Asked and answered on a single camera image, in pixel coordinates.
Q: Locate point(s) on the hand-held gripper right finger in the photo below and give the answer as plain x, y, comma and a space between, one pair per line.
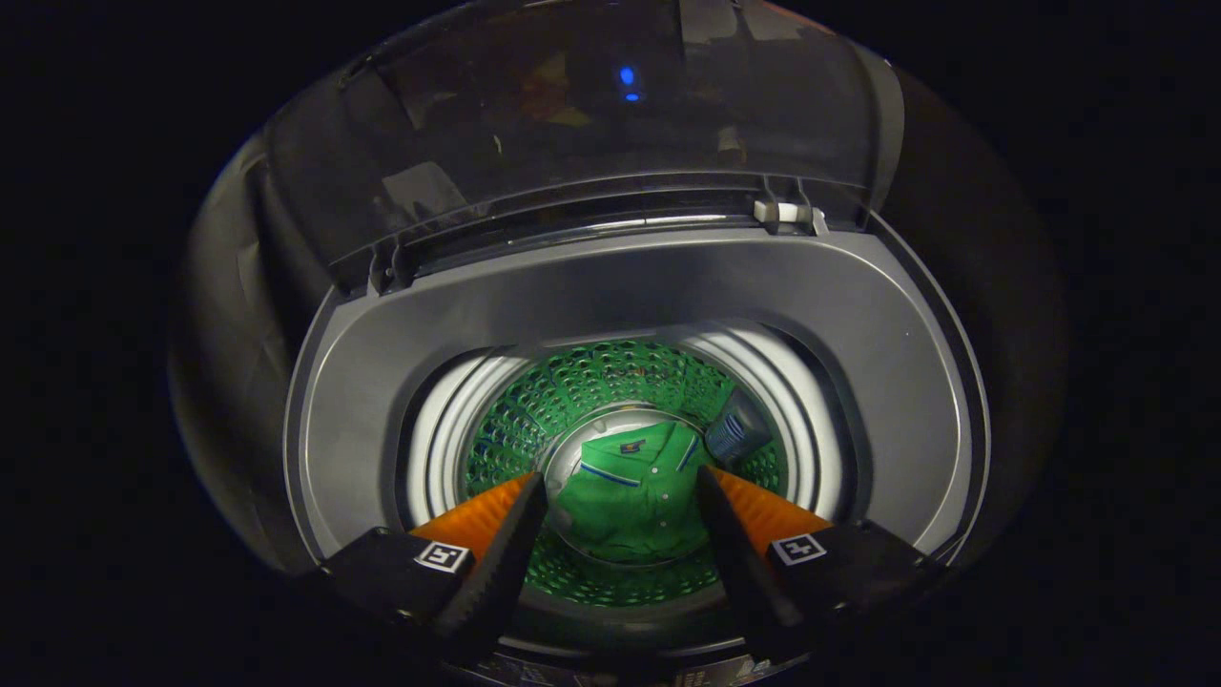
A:
739, 572

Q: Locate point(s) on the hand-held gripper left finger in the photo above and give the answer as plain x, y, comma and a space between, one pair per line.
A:
496, 572

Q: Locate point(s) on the green polo shirt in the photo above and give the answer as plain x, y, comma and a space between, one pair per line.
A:
620, 496

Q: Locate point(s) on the grey washing machine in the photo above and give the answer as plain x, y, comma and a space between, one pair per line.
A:
668, 286

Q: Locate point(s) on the dark transparent washing machine lid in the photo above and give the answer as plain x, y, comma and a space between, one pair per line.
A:
572, 124

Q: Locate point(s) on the grey lint filter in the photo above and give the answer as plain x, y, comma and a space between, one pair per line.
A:
736, 429

